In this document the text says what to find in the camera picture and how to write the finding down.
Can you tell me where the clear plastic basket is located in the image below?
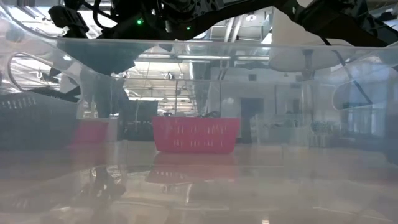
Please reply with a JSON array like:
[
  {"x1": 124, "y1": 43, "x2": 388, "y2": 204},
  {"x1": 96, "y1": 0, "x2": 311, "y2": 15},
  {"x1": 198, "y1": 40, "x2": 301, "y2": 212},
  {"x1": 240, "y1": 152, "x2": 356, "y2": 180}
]
[
  {"x1": 264, "y1": 123, "x2": 315, "y2": 146},
  {"x1": 0, "y1": 30, "x2": 398, "y2": 224}
]

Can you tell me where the white shade silver table lamp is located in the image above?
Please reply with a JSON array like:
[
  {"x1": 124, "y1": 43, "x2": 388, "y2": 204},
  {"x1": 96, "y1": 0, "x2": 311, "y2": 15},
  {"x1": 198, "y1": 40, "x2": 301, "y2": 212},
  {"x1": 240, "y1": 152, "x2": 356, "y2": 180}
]
[{"x1": 267, "y1": 12, "x2": 354, "y2": 82}]

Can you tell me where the red slotted plastic basket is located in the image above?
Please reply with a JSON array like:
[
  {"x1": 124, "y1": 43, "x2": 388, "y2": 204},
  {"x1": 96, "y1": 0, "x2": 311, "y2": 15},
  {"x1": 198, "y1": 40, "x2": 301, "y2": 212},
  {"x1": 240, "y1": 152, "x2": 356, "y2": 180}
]
[{"x1": 151, "y1": 116, "x2": 241, "y2": 155}]

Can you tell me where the dark background cabinet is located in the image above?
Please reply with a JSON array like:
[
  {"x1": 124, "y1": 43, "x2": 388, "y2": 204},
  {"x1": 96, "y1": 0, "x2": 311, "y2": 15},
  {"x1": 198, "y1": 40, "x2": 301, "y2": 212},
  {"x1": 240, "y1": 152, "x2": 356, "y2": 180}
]
[{"x1": 119, "y1": 100, "x2": 159, "y2": 141}]

